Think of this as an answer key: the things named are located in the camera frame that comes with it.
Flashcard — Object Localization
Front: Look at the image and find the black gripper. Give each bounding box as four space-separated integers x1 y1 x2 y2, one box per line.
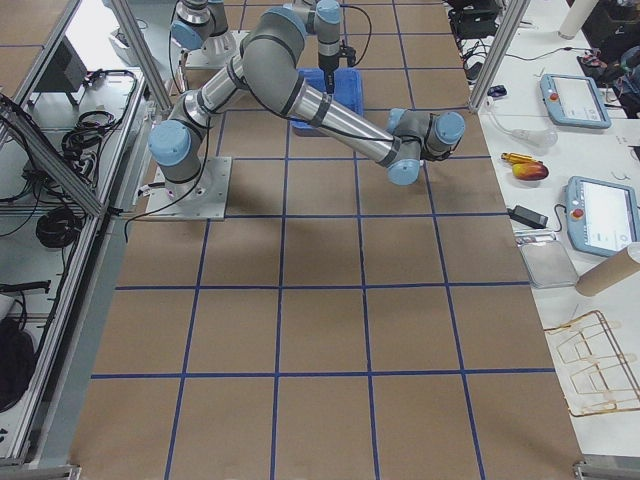
318 52 341 95

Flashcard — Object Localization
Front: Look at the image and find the blue plastic tray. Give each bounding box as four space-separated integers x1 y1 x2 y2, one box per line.
291 68 364 138

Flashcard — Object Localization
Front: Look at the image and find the brass cylinder tool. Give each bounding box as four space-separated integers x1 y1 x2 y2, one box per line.
501 152 537 165

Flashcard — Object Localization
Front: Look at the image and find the black power adapter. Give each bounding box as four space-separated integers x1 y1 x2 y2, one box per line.
507 205 548 229

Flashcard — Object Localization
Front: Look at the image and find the teach pendant far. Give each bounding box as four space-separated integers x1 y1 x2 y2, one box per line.
539 74 611 130

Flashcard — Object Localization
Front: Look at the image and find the teach pendant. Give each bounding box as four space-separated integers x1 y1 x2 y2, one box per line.
539 74 611 130
565 176 639 257

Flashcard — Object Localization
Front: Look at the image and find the clear plastic container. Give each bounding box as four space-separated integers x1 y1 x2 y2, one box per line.
519 241 578 289

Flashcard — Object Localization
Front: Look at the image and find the teach pendant near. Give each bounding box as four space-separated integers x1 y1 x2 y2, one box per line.
565 176 639 257

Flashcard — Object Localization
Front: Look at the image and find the cardboard tube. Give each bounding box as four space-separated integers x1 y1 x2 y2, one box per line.
575 242 639 297

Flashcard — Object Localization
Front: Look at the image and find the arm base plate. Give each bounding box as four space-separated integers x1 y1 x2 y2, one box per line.
181 30 248 70
146 156 233 221

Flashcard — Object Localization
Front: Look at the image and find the aluminium frame post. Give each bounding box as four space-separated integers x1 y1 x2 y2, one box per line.
468 0 530 113

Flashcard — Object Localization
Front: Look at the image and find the wire rack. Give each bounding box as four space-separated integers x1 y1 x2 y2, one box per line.
544 310 639 418

